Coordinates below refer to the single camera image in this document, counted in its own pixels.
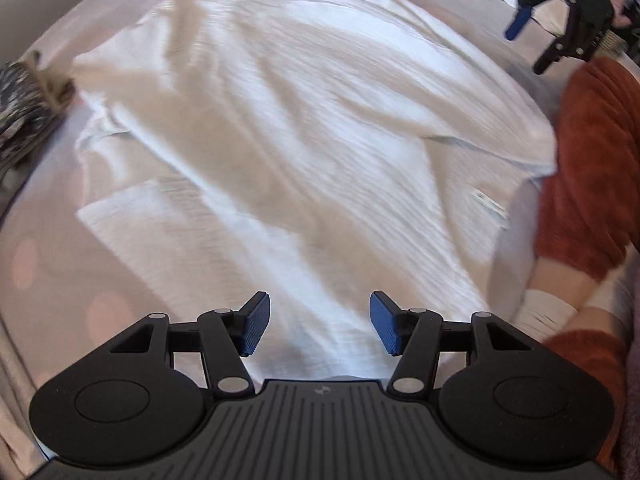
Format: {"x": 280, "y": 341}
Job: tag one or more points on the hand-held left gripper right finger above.
{"x": 385, "y": 322}

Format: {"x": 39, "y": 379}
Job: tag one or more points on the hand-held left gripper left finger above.
{"x": 255, "y": 322}

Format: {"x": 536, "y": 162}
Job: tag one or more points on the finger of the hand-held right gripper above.
{"x": 515, "y": 25}
{"x": 550, "y": 57}

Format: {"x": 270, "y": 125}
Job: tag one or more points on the white muslin cloth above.
{"x": 300, "y": 135}

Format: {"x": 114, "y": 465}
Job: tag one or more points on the person's right hand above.
{"x": 625, "y": 5}

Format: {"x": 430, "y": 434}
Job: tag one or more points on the polka dot bed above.
{"x": 40, "y": 240}

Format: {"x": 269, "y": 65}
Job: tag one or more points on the folded beige garment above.
{"x": 52, "y": 85}

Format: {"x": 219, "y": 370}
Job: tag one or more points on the folded dark floral garment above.
{"x": 22, "y": 110}

